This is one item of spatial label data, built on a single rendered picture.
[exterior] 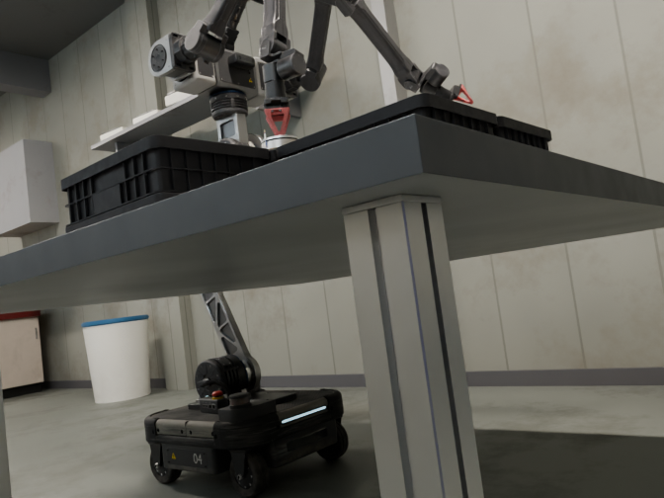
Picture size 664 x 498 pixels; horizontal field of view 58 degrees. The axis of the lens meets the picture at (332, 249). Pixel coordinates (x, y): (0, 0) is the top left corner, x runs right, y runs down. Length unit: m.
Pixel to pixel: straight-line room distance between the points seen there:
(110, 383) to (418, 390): 4.66
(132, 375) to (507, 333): 2.96
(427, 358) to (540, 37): 3.01
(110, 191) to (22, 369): 5.75
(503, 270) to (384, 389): 2.87
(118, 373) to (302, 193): 4.63
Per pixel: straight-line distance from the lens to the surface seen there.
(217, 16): 2.03
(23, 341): 7.01
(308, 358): 4.18
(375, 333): 0.48
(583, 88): 3.26
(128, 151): 1.25
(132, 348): 5.05
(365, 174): 0.42
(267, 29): 1.78
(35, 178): 6.93
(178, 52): 2.11
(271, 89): 1.69
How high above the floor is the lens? 0.59
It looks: 4 degrees up
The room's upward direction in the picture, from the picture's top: 7 degrees counter-clockwise
